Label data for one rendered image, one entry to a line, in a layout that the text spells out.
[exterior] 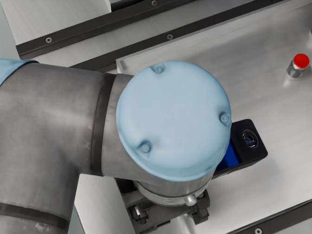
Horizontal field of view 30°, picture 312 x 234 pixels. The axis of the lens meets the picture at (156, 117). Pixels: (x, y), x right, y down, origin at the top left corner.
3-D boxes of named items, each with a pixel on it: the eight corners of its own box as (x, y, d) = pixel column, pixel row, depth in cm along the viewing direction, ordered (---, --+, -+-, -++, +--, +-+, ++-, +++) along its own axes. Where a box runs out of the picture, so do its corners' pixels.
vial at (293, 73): (296, 64, 80) (304, 51, 76) (303, 78, 80) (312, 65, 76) (282, 69, 80) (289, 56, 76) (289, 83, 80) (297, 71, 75)
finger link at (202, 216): (174, 193, 67) (176, 177, 59) (188, 187, 67) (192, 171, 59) (190, 231, 66) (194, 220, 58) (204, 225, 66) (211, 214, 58)
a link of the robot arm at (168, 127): (115, 42, 38) (245, 60, 38) (124, 99, 49) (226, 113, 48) (93, 158, 36) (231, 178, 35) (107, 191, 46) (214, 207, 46)
